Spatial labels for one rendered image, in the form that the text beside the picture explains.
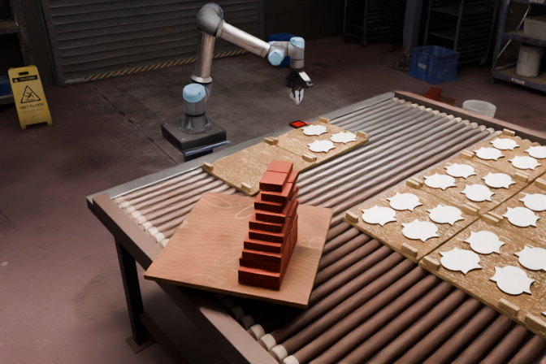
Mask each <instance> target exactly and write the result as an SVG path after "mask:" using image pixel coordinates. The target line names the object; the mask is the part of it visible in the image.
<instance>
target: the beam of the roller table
mask: <svg viewBox="0 0 546 364"><path fill-rule="evenodd" d="M394 95H395V94H394V93H391V92H388V93H384V94H381V95H379V96H376V97H372V98H370V99H367V100H365V101H362V102H358V103H355V104H353V105H350V106H347V107H344V108H341V109H339V110H334V111H332V112H329V113H326V114H325V115H320V116H318V117H315V118H313V119H308V120H306V121H304V122H308V123H309V124H312V123H313V122H316V121H318V120H319V117H321V116H322V117H325V118H328V119H329V121H332V120H334V119H338V118H340V117H343V116H345V115H349V114H352V113H354V112H356V111H360V110H363V109H365V108H367V107H370V106H373V105H376V104H379V103H381V102H385V101H387V100H389V99H391V98H394ZM293 130H295V128H292V127H290V126H289V127H286V128H283V129H280V130H278V131H275V132H271V133H268V134H266V135H263V136H260V137H257V138H254V139H252V140H249V141H245V142H242V143H240V144H238V145H234V146H231V147H228V148H226V149H221V150H219V151H217V152H214V153H212V154H207V155H205V156H202V157H200V158H196V159H194V160H191V161H188V162H184V163H181V164H179V165H176V166H174V167H170V168H167V169H165V170H162V171H158V172H155V173H154V174H151V175H147V176H144V177H141V178H139V179H136V180H133V181H130V182H127V183H125V184H121V185H118V186H115V187H113V188H109V189H107V190H104V191H101V192H99V193H95V194H92V195H89V196H87V197H86V201H87V205H88V208H89V209H90V210H91V212H92V213H93V214H94V215H95V212H94V208H93V200H92V197H96V196H98V195H101V194H103V193H105V194H106V195H107V196H108V197H109V198H110V199H111V200H113V199H115V197H119V196H124V195H126V194H129V193H133V192H136V191H137V190H140V189H144V188H146V187H149V186H151V185H154V184H157V183H160V182H163V181H165V180H169V179H171V178H174V177H176V176H180V175H183V174H185V173H187V172H190V171H194V170H196V169H198V168H201V167H203V163H204V162H207V163H213V162H215V161H218V160H220V159H222V158H226V157H227V156H229V155H232V154H235V153H237V152H239V151H242V150H245V149H247V148H249V147H251V146H253V145H256V144H259V143H261V142H264V138H265V137H267V138H269V137H270V136H272V137H278V136H281V135H283V134H285V133H287V132H291V131H293Z"/></svg>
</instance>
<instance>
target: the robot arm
mask: <svg viewBox="0 0 546 364"><path fill-rule="evenodd" d="M196 23H197V29H198V30H199V32H200V35H199V42H198V48H197V59H196V66H195V72H194V74H193V75H191V81H190V84H189V85H187V86H185V87H184V90H183V98H184V119H183V123H182V128H183V129H184V130H185V131H187V132H203V131H205V130H207V129H208V128H209V127H210V122H209V120H208V118H207V116H206V100H207V98H208V97H209V96H210V93H211V90H212V86H211V82H212V79H211V77H210V69H211V64H212V58H213V53H214V47H215V38H216V37H222V38H223V39H225V40H227V41H230V42H231V43H233V44H235V45H237V46H240V47H242V48H244V49H246V50H248V51H250V52H252V53H254V54H257V55H259V56H261V57H263V58H265V59H267V60H269V62H270V63H271V64H272V65H275V66H277V65H280V64H281V63H282V62H283V60H284V56H290V66H288V68H289V69H290V76H287V77H286V86H287V87H289V88H292V93H290V97H291V98H292V99H293V100H294V101H295V103H296V104H297V105H299V103H300V102H301V100H302V98H303V96H304V93H305V91H306V88H307V89H311V88H313V86H314V83H313V82H312V81H311V80H310V78H309V77H308V76H307V75H306V74H305V72H304V71H302V70H303V67H304V49H305V41H304V39H303V38H301V37H292V38H291V39H290V41H269V42H268V43H266V42H264V41H262V40H260V39H258V38H256V37H254V36H252V35H250V34H248V33H247V32H243V31H241V30H240V29H238V28H235V27H233V26H231V25H230V24H227V23H225V21H224V19H223V11H222V9H221V7H220V6H219V5H217V4H215V3H207V4H206V5H204V6H203V7H202V8H201V10H199V11H198V13H197V15H196ZM287 81H288V84H287Z"/></svg>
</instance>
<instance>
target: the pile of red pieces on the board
mask: <svg viewBox="0 0 546 364"><path fill-rule="evenodd" d="M298 177H299V171H296V170H293V162H284V161H276V160H271V162H270V164H269V166H268V168H267V169H266V171H265V172H264V174H263V176H262V178H261V179H260V181H259V189H261V191H260V192H259V194H258V196H257V198H256V199H255V201H254V209H255V211H254V213H253V215H252V216H251V218H250V220H249V231H248V233H247V235H246V237H245V239H244V248H243V250H242V254H241V256H240V258H239V261H240V267H239V269H238V282H239V283H243V284H251V285H256V286H260V287H265V288H273V289H278V290H280V286H281V284H282V281H283V279H284V275H285V273H286V270H287V268H288V264H289V261H290V258H291V257H292V254H293V250H294V248H295V245H296V243H297V236H298V234H297V231H298V226H297V220H298V213H297V207H298V200H297V199H296V197H297V194H298V188H299V186H298V185H295V184H296V182H297V179H298Z"/></svg>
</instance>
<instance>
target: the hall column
mask: <svg viewBox="0 0 546 364"><path fill-rule="evenodd" d="M422 7H423V0H407V2H406V9H405V22H404V29H403V40H404V41H403V46H402V50H401V61H400V63H398V64H396V63H394V64H393V65H391V66H389V67H390V68H392V69H395V70H398V71H400V72H407V71H408V70H409V69H410V68H409V66H410V65H409V63H410V56H411V48H414V47H417V44H418V32H419V25H420V19H421V13H422Z"/></svg>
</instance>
